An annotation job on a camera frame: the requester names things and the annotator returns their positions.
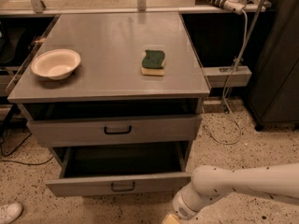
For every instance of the grey drawer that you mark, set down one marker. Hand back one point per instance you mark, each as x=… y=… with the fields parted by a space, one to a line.
x=121 y=169
x=105 y=131

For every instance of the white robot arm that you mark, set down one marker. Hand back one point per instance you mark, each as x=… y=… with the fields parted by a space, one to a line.
x=209 y=184

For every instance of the green yellow sponge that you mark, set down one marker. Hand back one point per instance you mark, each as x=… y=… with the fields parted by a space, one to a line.
x=153 y=63

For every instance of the white bowl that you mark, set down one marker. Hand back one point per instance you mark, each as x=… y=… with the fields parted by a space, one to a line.
x=56 y=64

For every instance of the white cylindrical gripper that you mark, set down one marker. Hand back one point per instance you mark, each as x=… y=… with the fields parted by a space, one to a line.
x=181 y=209

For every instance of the grey metal cabinet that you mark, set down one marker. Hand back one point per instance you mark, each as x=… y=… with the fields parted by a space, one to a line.
x=108 y=83

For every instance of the grey top drawer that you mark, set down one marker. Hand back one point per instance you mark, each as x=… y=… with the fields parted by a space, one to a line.
x=105 y=131

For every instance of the white sneaker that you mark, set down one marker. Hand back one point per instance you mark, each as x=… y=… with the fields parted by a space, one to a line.
x=10 y=212

